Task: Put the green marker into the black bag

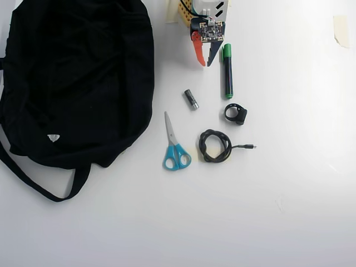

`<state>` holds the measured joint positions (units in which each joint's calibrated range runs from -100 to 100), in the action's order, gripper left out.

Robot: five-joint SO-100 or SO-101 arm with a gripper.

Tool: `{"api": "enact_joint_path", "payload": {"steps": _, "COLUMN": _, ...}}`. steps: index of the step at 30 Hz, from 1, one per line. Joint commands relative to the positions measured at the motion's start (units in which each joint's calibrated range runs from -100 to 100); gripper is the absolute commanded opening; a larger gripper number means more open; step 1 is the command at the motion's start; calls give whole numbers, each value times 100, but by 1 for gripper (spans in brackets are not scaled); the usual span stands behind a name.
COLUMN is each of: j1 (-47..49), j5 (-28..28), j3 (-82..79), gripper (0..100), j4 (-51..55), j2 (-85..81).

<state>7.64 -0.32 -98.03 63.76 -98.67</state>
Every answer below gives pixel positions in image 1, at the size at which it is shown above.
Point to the beige masking tape piece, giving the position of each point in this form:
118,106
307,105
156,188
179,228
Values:
341,30

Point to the green marker pen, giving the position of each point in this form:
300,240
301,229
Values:
227,72

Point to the beige masking tape strip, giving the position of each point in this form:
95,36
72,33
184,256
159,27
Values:
172,12

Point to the yellow perforated base part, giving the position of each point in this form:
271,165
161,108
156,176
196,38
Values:
185,12

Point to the camera circuit board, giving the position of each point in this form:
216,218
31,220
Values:
210,30

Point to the black cylindrical battery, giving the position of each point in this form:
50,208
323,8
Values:
191,99

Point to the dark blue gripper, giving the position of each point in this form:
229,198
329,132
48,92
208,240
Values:
199,53

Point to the black fabric bag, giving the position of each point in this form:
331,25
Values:
78,83

